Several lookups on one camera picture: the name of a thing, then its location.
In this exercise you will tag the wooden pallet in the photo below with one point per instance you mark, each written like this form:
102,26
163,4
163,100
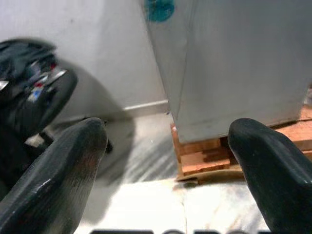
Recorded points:
202,158

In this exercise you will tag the teal round sticker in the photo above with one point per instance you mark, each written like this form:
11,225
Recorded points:
159,9

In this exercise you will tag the grey fridge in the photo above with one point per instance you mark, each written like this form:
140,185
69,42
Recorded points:
234,68

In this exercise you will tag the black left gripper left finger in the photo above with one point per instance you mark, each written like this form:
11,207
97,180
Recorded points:
56,175

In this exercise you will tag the brown cardboard piece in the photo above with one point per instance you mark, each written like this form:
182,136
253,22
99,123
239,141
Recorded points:
209,176

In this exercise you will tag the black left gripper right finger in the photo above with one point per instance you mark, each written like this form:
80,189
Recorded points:
275,175

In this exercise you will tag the black bag with clutter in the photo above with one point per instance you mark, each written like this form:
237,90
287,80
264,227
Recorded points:
26,102

